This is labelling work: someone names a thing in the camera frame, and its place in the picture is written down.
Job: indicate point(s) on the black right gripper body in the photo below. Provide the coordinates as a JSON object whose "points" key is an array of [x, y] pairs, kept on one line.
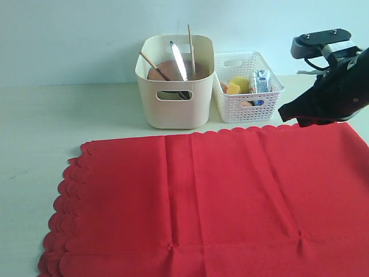
{"points": [[343, 91]]}

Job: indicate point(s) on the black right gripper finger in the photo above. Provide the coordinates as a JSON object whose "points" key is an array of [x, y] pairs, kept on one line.
{"points": [[305, 121], [303, 105]]}

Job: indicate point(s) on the blue white milk carton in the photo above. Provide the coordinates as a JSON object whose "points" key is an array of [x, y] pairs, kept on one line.
{"points": [[261, 81]]}

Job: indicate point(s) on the brown egg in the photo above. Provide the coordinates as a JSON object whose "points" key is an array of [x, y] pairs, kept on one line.
{"points": [[246, 104]]}

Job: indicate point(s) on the yellow lemon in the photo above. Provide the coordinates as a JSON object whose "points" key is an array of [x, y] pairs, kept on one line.
{"points": [[243, 82]]}

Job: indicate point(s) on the yellow cheese wedge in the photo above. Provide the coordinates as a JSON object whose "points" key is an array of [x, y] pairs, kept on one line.
{"points": [[233, 89]]}

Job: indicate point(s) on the red scalloped cloth mat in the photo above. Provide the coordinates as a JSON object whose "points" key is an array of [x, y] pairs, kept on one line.
{"points": [[270, 201]]}

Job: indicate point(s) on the orange fried nugget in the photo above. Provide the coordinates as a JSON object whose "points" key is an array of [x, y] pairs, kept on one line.
{"points": [[224, 87]]}

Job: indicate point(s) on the silver table knife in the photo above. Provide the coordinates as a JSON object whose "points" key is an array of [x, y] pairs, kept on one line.
{"points": [[179, 61]]}

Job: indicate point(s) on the brown wooden plate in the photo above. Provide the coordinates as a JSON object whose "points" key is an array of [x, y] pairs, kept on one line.
{"points": [[170, 69]]}

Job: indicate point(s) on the wooden chopstick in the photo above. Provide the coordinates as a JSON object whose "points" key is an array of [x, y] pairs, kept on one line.
{"points": [[191, 52], [182, 94]]}

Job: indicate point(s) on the white lattice plastic basket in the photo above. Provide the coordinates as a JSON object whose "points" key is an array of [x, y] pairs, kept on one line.
{"points": [[229, 65]]}

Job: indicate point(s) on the cream plastic bin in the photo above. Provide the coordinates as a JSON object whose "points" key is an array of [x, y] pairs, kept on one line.
{"points": [[176, 114]]}

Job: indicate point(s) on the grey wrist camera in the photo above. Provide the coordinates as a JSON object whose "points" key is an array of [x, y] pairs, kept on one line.
{"points": [[332, 44]]}

